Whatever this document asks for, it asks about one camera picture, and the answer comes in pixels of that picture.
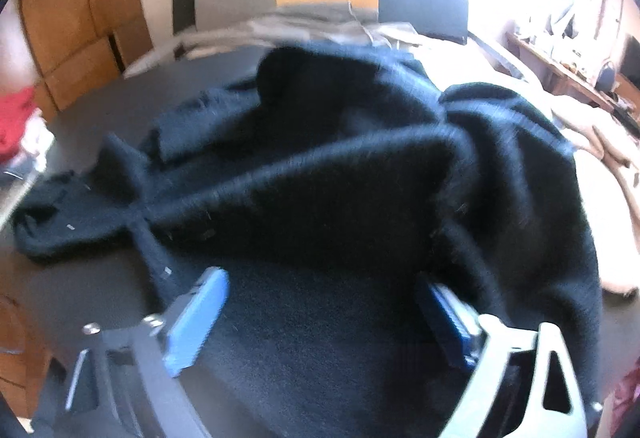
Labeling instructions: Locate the red knit sweater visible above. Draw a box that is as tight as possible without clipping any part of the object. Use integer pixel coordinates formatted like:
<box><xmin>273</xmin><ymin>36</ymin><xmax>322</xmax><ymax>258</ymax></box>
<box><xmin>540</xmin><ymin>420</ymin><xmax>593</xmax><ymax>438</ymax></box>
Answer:
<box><xmin>0</xmin><ymin>87</ymin><xmax>39</xmax><ymax>163</ymax></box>

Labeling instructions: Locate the beige garment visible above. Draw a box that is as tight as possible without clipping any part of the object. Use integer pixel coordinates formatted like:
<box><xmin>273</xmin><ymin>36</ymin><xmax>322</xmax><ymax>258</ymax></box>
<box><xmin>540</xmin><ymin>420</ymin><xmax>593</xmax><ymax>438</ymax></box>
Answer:
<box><xmin>412</xmin><ymin>35</ymin><xmax>639</xmax><ymax>297</ymax></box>

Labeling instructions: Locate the wooden wardrobe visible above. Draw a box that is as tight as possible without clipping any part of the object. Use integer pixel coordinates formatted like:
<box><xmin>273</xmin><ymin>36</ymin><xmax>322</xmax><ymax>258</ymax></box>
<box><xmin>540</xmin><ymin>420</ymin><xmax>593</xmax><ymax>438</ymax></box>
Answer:
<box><xmin>17</xmin><ymin>0</ymin><xmax>152</xmax><ymax>118</ymax></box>

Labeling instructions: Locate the grey hoodie on chair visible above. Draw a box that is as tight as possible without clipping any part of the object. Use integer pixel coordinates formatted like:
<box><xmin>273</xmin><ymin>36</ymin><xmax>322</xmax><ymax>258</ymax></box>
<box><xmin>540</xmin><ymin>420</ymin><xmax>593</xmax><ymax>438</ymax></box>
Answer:
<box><xmin>179</xmin><ymin>2</ymin><xmax>425</xmax><ymax>51</ymax></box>

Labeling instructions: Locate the black knit sweater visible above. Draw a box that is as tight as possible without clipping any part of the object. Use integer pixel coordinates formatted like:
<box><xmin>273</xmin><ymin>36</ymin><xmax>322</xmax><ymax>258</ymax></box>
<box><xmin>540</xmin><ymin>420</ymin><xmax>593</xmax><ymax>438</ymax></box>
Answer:
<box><xmin>12</xmin><ymin>44</ymin><xmax>602</xmax><ymax>437</ymax></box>

